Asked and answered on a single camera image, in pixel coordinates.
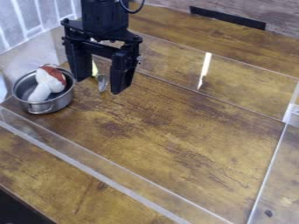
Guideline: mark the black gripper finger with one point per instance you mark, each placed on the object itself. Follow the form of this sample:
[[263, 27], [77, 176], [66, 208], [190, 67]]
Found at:
[[81, 61], [122, 72]]

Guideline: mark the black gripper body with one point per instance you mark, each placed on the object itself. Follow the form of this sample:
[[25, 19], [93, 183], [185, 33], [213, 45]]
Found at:
[[83, 43]]

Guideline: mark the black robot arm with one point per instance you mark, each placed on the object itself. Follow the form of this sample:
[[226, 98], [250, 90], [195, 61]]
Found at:
[[106, 15]]

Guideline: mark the plush mushroom toy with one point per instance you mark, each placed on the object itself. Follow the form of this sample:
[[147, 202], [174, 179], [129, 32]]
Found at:
[[51, 82]]

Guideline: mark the small silver metal pot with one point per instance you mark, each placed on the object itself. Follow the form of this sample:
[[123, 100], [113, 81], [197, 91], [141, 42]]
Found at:
[[58, 100]]

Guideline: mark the clear acrylic barrier panel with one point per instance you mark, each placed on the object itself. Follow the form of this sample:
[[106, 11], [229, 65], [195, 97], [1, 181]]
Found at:
[[166, 202]]

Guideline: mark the black wall strip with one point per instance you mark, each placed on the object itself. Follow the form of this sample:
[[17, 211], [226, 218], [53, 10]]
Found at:
[[229, 18]]

